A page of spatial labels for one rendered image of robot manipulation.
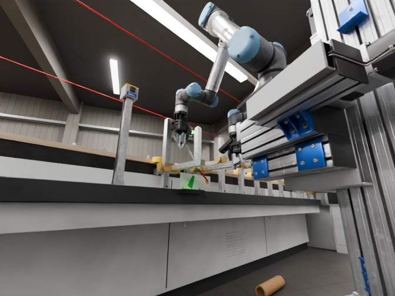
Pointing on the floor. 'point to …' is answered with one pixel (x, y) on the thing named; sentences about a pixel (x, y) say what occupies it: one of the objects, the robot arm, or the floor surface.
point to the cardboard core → (270, 286)
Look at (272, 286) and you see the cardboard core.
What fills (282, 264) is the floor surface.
